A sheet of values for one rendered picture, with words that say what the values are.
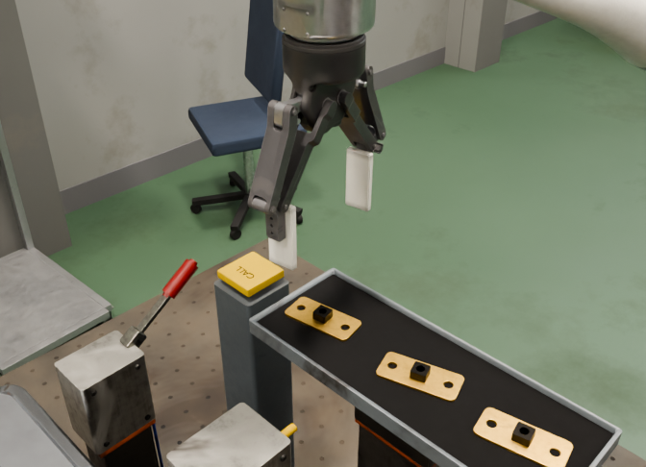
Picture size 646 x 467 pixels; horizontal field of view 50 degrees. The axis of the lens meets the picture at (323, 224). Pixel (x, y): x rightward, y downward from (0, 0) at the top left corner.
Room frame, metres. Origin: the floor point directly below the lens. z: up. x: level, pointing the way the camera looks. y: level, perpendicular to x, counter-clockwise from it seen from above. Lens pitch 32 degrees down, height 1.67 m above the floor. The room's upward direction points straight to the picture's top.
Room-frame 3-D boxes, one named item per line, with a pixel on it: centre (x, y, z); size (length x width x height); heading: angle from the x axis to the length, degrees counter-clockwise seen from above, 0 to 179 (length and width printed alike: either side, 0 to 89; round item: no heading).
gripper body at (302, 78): (0.61, 0.00, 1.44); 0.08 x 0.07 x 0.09; 145
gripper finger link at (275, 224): (0.54, 0.05, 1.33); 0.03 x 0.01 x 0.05; 145
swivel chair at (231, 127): (2.78, 0.32, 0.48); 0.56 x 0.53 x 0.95; 133
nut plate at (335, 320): (0.60, 0.00, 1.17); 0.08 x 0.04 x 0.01; 55
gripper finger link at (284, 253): (0.55, 0.04, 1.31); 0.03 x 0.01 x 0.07; 55
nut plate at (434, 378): (0.51, -0.10, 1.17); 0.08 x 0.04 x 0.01; 63
